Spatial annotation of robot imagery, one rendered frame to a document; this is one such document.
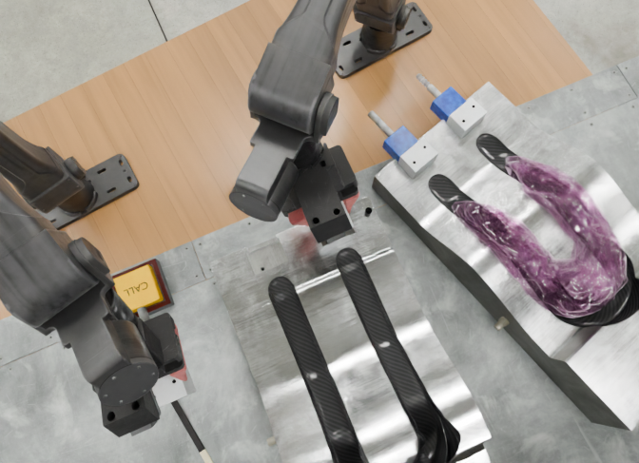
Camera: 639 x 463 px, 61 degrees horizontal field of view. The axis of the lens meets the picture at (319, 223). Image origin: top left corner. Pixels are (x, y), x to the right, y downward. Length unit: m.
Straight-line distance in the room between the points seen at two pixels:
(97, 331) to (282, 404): 0.33
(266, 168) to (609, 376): 0.55
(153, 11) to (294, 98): 1.67
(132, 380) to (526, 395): 0.60
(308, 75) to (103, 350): 0.32
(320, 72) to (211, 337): 0.50
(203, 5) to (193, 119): 1.18
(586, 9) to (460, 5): 1.20
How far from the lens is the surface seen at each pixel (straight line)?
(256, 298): 0.80
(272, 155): 0.56
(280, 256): 0.83
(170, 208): 0.95
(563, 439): 0.95
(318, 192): 0.61
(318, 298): 0.79
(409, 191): 0.87
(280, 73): 0.54
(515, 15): 1.14
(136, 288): 0.90
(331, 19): 0.56
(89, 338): 0.55
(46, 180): 0.84
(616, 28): 2.29
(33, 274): 0.54
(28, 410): 0.99
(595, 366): 0.85
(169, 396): 0.74
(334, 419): 0.77
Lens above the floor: 1.68
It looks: 75 degrees down
